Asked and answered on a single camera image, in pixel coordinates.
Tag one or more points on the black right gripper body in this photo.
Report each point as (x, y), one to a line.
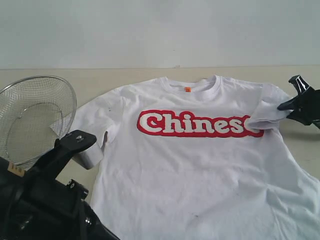
(306, 108)

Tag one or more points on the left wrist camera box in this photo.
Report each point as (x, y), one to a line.
(50, 164)

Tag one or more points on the white t-shirt red lettering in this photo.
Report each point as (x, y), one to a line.
(197, 161)

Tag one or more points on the round metal mesh basket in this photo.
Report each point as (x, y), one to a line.
(34, 112)

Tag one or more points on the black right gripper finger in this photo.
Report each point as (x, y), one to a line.
(290, 105)
(300, 85)

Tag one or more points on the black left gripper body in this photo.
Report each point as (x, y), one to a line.
(45, 209)

